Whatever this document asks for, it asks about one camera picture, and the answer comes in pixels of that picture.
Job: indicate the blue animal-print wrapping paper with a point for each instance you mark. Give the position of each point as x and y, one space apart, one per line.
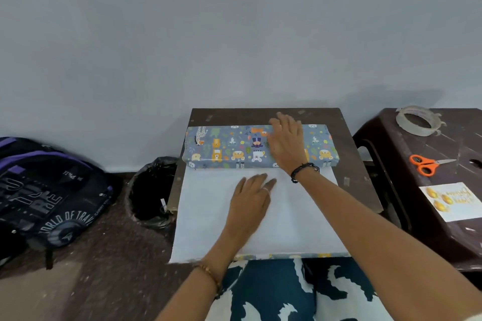
207 211

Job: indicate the teal white patterned trousers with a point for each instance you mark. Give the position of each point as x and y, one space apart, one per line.
271 294

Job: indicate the person's right hand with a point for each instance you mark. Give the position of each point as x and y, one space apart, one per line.
288 144

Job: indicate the clear tape roll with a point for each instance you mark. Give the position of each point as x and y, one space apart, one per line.
400 121

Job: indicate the white card with gold stickers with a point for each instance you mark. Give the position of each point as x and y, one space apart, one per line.
463 208

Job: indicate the person's right forearm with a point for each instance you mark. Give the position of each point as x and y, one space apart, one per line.
384 249

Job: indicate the person's left hand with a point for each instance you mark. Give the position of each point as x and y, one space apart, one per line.
248 208

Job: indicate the small brown wooden table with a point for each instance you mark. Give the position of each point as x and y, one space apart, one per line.
233 115

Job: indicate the person's left forearm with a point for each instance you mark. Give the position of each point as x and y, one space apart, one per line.
199 287

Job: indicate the black purple backpack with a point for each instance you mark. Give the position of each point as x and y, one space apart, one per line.
45 196

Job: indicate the brown plastic stool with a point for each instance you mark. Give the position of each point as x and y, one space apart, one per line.
399 181

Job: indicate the black trash bin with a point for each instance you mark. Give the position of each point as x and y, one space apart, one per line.
147 193

